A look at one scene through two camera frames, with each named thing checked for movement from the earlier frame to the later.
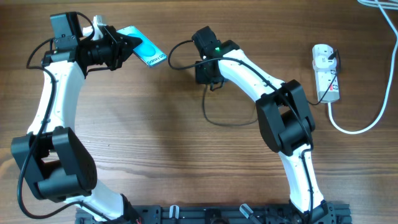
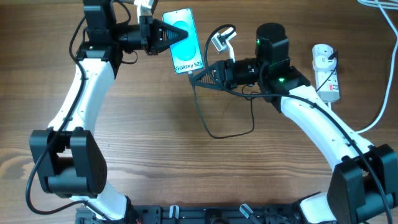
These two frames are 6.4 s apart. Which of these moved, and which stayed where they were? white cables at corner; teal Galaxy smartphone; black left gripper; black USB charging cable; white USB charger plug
Moved: black left gripper; teal Galaxy smartphone; black USB charging cable
Stayed: white USB charger plug; white cables at corner
